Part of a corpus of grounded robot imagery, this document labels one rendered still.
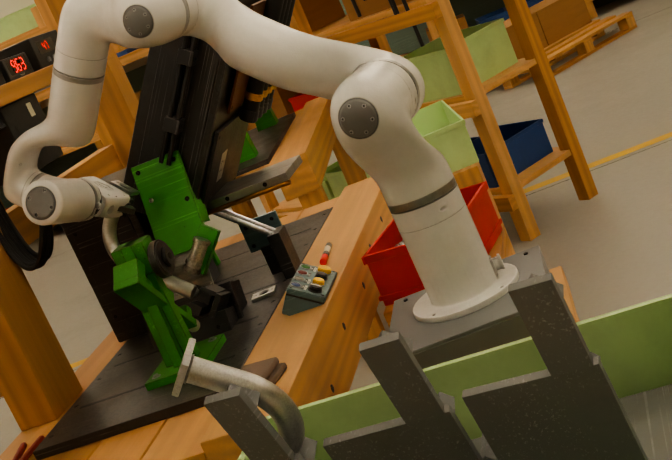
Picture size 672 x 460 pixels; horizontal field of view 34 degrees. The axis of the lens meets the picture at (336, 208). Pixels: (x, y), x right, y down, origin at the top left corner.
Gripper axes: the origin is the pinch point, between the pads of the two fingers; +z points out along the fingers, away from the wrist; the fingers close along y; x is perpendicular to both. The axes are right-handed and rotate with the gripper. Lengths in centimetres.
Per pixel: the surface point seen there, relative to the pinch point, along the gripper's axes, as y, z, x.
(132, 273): -18.4, -23.1, 5.9
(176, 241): -13.2, 6.7, 4.4
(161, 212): -7.4, 6.7, 0.3
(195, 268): -20.6, 3.5, 6.7
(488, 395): -87, -94, -24
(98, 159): 38, 65, 10
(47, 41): 42, 23, -19
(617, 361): -100, -62, -28
